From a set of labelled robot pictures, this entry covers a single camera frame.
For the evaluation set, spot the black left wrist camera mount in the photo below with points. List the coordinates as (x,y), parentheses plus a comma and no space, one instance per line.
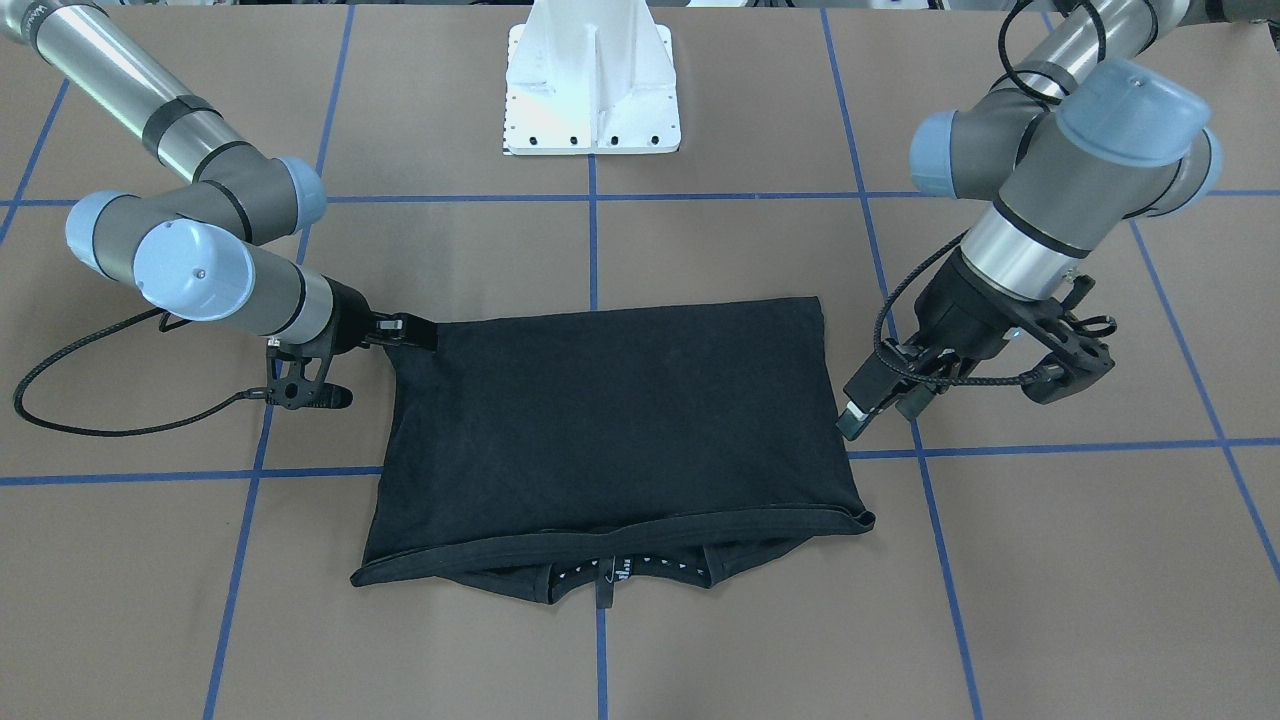
(1077,354)

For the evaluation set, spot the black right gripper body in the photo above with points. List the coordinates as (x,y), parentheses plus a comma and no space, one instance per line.
(347,316)

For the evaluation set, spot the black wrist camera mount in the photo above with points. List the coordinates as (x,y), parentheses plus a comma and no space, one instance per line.
(297,378)
(1077,354)

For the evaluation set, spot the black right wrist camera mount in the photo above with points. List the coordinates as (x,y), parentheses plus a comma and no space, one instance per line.
(297,378)

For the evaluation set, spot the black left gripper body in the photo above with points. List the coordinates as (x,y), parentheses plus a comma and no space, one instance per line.
(962,308)

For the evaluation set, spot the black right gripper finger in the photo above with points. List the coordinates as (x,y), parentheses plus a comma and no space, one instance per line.
(406,329)

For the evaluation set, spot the black printed t-shirt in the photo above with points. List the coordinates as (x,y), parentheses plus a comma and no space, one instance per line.
(530,456)

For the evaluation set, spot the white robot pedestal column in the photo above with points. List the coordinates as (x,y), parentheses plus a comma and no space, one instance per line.
(590,77)

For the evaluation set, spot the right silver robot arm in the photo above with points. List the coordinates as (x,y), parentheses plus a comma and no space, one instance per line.
(198,249)

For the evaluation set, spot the brown paper table cover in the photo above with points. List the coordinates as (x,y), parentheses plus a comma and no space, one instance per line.
(1113,555)

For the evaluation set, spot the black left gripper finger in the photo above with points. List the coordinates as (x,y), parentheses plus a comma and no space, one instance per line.
(872,388)
(913,403)

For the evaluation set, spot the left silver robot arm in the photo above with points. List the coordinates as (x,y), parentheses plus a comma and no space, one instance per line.
(1067,143)

